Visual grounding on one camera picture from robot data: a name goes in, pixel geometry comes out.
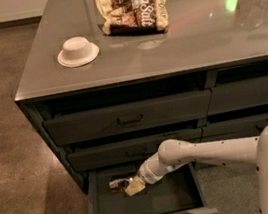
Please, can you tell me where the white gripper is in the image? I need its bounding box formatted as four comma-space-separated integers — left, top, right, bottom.
125, 153, 173, 197

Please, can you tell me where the white upside-down bowl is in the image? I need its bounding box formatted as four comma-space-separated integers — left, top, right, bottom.
57, 36, 100, 68

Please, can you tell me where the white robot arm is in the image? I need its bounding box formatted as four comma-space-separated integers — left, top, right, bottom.
125, 125, 268, 214

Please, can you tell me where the middle left drawer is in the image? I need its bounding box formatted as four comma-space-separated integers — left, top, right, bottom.
67, 128, 202, 172

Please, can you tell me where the open bottom left drawer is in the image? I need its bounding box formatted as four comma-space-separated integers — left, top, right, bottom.
88, 163, 218, 214

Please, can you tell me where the top left drawer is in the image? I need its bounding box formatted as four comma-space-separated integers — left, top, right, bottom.
43, 90, 211, 146

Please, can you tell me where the middle right drawer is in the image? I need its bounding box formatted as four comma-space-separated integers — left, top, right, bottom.
201, 113, 268, 142

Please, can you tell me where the grey drawer cabinet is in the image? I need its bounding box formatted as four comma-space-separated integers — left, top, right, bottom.
15, 0, 268, 189

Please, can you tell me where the top right drawer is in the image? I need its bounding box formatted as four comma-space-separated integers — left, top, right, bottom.
208, 76, 268, 115

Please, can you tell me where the sea salt chip bag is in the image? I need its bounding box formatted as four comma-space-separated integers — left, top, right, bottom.
95, 0, 169, 35

